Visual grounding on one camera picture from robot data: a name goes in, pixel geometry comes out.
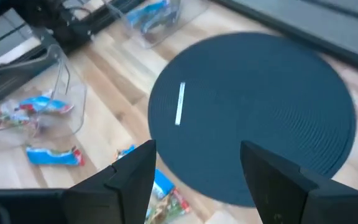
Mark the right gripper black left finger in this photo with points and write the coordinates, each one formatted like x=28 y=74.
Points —
x=126 y=193

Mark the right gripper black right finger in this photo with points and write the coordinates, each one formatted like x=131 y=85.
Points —
x=284 y=193

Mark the red-ended granola bar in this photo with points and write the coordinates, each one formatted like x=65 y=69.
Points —
x=166 y=199
x=42 y=104
x=14 y=119

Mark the blue snack bag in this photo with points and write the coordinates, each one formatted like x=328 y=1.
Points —
x=51 y=157

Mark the purple-ended granola bar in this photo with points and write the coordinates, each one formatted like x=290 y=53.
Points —
x=148 y=11
x=163 y=24

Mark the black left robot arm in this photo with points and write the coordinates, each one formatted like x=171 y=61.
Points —
x=51 y=18

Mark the round dark woven placemat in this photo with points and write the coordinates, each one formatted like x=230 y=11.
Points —
x=259 y=102

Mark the clear plastic bin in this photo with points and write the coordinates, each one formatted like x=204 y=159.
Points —
x=172 y=35
x=73 y=102

